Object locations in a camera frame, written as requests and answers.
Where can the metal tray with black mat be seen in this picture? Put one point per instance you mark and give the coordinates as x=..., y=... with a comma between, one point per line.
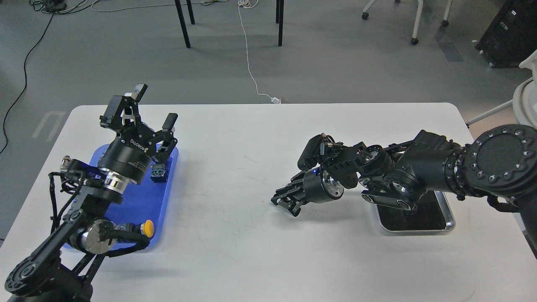
x=432, y=216

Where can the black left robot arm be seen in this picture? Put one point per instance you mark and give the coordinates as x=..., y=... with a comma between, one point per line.
x=62, y=268

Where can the yellow push button switch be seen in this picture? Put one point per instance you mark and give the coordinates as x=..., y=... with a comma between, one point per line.
x=146, y=228

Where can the black equipment case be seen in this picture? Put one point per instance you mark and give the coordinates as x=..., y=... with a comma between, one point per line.
x=512, y=35

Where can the white chair at right edge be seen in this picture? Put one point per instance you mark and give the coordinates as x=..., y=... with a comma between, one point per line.
x=524, y=100

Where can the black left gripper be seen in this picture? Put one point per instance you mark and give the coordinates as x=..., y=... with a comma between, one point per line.
x=130, y=153

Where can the blue plastic tray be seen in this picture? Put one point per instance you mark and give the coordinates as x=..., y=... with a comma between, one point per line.
x=141, y=202

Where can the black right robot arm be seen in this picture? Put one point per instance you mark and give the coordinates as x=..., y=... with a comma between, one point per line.
x=499, y=165

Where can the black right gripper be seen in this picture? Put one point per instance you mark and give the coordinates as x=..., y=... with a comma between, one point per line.
x=313, y=186

